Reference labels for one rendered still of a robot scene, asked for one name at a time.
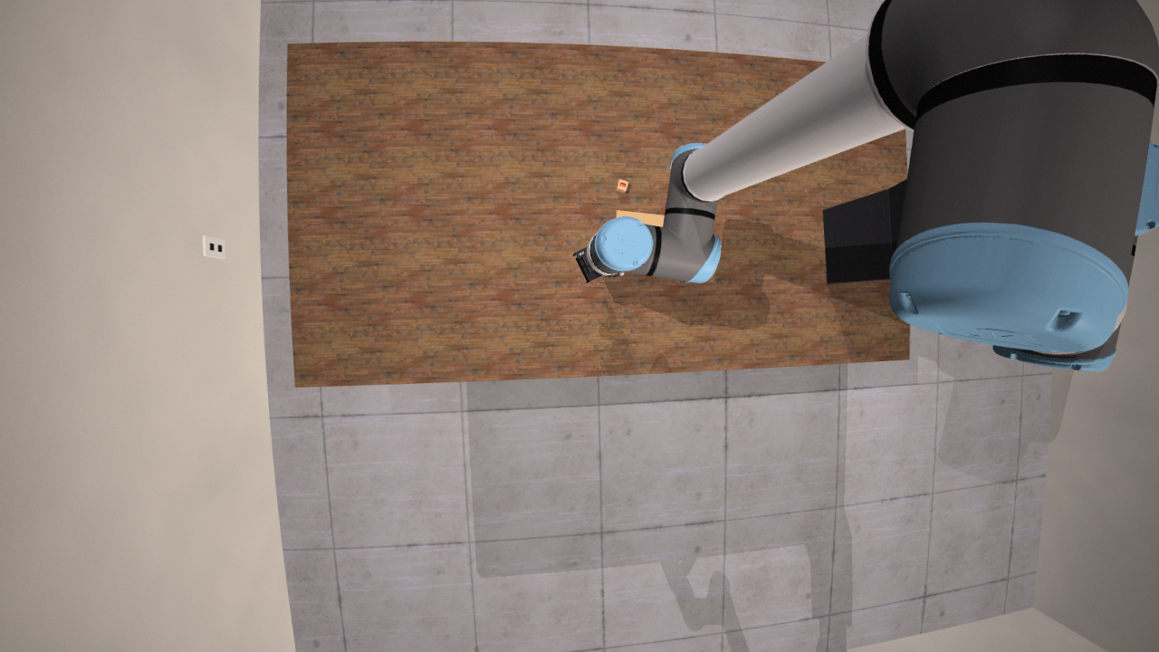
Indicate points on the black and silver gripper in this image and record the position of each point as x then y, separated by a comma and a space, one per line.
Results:
587, 272

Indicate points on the peach square mat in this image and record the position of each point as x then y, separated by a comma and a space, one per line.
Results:
647, 219

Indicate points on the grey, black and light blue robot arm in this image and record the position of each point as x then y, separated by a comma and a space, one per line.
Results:
1025, 181

